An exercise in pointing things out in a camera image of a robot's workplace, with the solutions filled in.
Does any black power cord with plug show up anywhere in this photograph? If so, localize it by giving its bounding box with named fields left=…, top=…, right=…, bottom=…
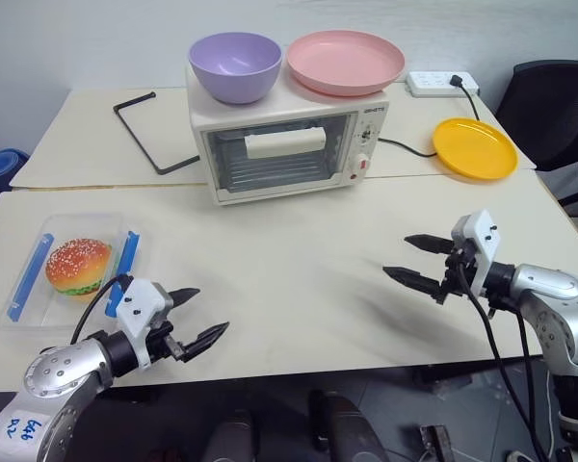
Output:
left=378, top=73, right=483, bottom=159

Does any small brown dark shape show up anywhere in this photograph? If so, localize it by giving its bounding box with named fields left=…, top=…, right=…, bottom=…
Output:
left=416, top=423, right=457, bottom=462

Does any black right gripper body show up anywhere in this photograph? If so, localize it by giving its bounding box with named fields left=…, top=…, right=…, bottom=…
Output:
left=442, top=240, right=486, bottom=302

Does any pink plastic plate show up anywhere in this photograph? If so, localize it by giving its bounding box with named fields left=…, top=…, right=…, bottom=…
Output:
left=285, top=30, right=407, bottom=96

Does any cream toaster oven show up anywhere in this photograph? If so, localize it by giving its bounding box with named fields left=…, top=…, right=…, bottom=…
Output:
left=185, top=64, right=391, bottom=208

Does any toy hamburger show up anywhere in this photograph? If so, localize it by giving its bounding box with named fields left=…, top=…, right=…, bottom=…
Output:
left=45, top=239, right=114, bottom=302

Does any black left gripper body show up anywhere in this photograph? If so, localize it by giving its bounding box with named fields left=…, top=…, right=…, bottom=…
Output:
left=145, top=320, right=195, bottom=365

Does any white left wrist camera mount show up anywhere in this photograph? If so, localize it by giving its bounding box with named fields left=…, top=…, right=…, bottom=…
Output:
left=115, top=277, right=175, bottom=372

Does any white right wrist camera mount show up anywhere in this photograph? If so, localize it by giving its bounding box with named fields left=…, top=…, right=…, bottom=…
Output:
left=450, top=209, right=503, bottom=295

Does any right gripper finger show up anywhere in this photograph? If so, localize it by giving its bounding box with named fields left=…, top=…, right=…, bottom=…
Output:
left=403, top=234, right=457, bottom=256
left=382, top=265, right=449, bottom=306

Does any black mesh chair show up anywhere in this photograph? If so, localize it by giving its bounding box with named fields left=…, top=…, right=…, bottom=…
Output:
left=495, top=60, right=578, bottom=242

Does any white power strip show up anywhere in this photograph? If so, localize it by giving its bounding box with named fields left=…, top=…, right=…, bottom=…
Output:
left=405, top=70, right=481, bottom=99

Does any clear container with blue clips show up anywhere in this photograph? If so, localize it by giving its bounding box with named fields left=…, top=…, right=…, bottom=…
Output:
left=0, top=213, right=142, bottom=333

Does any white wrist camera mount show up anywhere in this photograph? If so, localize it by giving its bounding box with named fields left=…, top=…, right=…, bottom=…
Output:
left=115, top=277, right=175, bottom=372
left=450, top=209, right=503, bottom=295

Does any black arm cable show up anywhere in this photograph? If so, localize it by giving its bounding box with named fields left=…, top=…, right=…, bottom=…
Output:
left=69, top=274, right=131, bottom=347
left=455, top=249, right=553, bottom=462

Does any purple plastic bowl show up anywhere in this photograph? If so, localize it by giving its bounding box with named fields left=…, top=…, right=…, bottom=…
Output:
left=188, top=32, right=284, bottom=106

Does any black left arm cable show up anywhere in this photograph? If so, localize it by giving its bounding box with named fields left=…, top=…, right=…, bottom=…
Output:
left=69, top=274, right=131, bottom=347

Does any blue rolled mat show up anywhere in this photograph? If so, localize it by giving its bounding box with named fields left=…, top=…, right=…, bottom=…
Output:
left=0, top=148, right=32, bottom=193

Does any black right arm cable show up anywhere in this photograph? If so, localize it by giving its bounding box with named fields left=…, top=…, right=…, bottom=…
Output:
left=455, top=249, right=553, bottom=462

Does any dark rounded shape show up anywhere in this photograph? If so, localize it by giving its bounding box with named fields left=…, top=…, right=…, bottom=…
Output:
left=307, top=388, right=382, bottom=462

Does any yellow plastic plate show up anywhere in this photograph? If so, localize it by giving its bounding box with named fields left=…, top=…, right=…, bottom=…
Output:
left=432, top=116, right=519, bottom=182

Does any black metal wire frame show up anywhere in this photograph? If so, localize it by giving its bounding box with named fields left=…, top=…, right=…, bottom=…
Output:
left=113, top=90, right=199, bottom=175

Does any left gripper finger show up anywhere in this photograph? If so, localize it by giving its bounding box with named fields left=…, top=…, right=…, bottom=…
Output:
left=179, top=321, right=231, bottom=364
left=169, top=287, right=202, bottom=310

